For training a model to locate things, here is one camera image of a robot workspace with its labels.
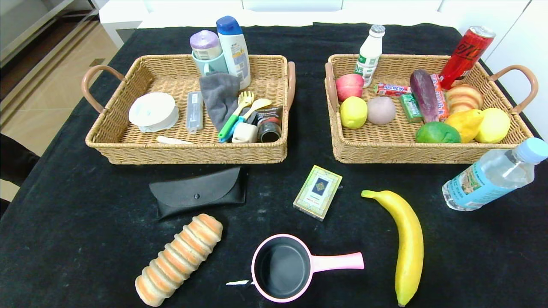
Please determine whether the playing card box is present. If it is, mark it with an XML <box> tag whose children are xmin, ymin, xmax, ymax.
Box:
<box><xmin>293</xmin><ymin>165</ymin><xmax>343</xmax><ymax>222</ymax></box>

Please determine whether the pink saucepan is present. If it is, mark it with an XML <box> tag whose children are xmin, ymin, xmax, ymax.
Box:
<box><xmin>251</xmin><ymin>234</ymin><xmax>365</xmax><ymax>304</ymax></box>

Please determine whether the yellow banana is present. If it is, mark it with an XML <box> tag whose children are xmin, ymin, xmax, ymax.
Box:
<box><xmin>361</xmin><ymin>190</ymin><xmax>424</xmax><ymax>307</ymax></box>

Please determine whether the clear water bottle blue cap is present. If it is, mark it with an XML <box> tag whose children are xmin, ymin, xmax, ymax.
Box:
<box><xmin>442</xmin><ymin>137</ymin><xmax>548</xmax><ymax>211</ymax></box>

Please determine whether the dark cup in basket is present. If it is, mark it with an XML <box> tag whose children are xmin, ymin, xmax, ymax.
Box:
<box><xmin>256</xmin><ymin>106</ymin><xmax>284</xmax><ymax>143</ymax></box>

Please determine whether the wicker basket with household items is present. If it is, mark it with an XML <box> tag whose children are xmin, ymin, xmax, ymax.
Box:
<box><xmin>81</xmin><ymin>54</ymin><xmax>297</xmax><ymax>165</ymax></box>

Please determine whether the wicker basket with food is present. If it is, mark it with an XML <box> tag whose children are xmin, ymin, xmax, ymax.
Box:
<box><xmin>325</xmin><ymin>53</ymin><xmax>539</xmax><ymax>164</ymax></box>

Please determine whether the small cream cup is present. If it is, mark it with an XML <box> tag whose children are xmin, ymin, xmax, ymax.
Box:
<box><xmin>232</xmin><ymin>122</ymin><xmax>259</xmax><ymax>144</ymax></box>

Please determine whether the black table cloth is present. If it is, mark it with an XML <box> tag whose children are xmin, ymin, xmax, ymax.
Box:
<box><xmin>0</xmin><ymin>22</ymin><xmax>548</xmax><ymax>308</ymax></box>

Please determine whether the grey cloth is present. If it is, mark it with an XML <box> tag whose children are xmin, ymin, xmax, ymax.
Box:
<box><xmin>199</xmin><ymin>71</ymin><xmax>241</xmax><ymax>132</ymax></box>

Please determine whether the black glasses case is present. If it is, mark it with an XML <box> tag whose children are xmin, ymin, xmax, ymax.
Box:
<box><xmin>149</xmin><ymin>166</ymin><xmax>247</xmax><ymax>221</ymax></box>

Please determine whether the small yellow lemon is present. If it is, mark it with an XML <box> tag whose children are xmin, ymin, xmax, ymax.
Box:
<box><xmin>340</xmin><ymin>96</ymin><xmax>368</xmax><ymax>130</ymax></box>

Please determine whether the clear plastic case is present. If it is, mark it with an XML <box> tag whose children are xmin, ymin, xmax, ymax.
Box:
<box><xmin>186</xmin><ymin>91</ymin><xmax>204</xmax><ymax>134</ymax></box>

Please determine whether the red apple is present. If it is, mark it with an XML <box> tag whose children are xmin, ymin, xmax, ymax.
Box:
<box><xmin>335</xmin><ymin>73</ymin><xmax>364</xmax><ymax>102</ymax></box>

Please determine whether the mint green mug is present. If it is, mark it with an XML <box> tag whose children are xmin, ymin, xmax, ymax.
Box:
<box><xmin>191</xmin><ymin>51</ymin><xmax>229</xmax><ymax>77</ymax></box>

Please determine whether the white shampoo bottle blue cap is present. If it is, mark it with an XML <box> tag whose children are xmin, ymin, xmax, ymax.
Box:
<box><xmin>216</xmin><ymin>16</ymin><xmax>252</xmax><ymax>90</ymax></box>

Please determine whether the pale pink round fruit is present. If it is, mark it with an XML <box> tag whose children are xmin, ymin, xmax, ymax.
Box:
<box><xmin>367</xmin><ymin>96</ymin><xmax>396</xmax><ymax>125</ymax></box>

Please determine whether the white round container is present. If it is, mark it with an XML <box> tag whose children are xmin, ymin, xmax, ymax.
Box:
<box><xmin>128</xmin><ymin>92</ymin><xmax>179</xmax><ymax>133</ymax></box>

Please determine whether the purple lid jar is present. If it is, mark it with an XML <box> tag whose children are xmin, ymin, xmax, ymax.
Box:
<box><xmin>190</xmin><ymin>30</ymin><xmax>222</xmax><ymax>60</ymax></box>

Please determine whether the red chewy candy bar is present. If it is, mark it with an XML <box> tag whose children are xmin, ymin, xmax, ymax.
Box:
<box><xmin>373</xmin><ymin>83</ymin><xmax>412</xmax><ymax>96</ymax></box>

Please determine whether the ridged bread loaf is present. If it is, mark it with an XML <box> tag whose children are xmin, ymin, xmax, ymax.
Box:
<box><xmin>135</xmin><ymin>213</ymin><xmax>223</xmax><ymax>307</ymax></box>

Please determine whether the white yogurt drink bottle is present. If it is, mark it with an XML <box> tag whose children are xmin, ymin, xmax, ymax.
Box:
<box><xmin>354</xmin><ymin>24</ymin><xmax>386</xmax><ymax>88</ymax></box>

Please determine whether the green gum pack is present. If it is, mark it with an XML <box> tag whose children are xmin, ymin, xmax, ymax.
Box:
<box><xmin>399</xmin><ymin>93</ymin><xmax>423</xmax><ymax>124</ymax></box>

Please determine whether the purple eggplant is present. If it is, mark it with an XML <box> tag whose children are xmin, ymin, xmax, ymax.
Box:
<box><xmin>410</xmin><ymin>69</ymin><xmax>440</xmax><ymax>124</ymax></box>

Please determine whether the green lime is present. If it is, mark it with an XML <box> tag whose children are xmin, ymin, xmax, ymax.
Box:
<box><xmin>416</xmin><ymin>121</ymin><xmax>462</xmax><ymax>144</ymax></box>

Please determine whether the orange snack packet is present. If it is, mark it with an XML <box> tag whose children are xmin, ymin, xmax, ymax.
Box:
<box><xmin>430</xmin><ymin>74</ymin><xmax>449</xmax><ymax>121</ymax></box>

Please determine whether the yellow mango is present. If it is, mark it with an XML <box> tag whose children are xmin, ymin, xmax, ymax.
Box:
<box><xmin>444</xmin><ymin>109</ymin><xmax>484</xmax><ymax>144</ymax></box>

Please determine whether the croissant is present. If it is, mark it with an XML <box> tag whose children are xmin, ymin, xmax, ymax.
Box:
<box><xmin>445</xmin><ymin>84</ymin><xmax>484</xmax><ymax>115</ymax></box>

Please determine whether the white low bench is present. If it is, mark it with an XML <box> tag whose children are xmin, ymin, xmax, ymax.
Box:
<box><xmin>98</xmin><ymin>0</ymin><xmax>444</xmax><ymax>48</ymax></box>

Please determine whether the red drink can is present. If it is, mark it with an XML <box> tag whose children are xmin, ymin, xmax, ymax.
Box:
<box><xmin>439</xmin><ymin>26</ymin><xmax>496</xmax><ymax>90</ymax></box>

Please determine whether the large yellow lemon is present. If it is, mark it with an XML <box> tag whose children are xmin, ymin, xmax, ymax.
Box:
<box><xmin>474</xmin><ymin>108</ymin><xmax>511</xmax><ymax>144</ymax></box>

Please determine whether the white cabinet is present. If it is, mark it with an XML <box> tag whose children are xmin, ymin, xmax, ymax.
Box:
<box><xmin>437</xmin><ymin>0</ymin><xmax>548</xmax><ymax>142</ymax></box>

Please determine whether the grey metal shelf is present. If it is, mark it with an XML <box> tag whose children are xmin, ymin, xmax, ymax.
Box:
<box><xmin>0</xmin><ymin>0</ymin><xmax>100</xmax><ymax>65</ymax></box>

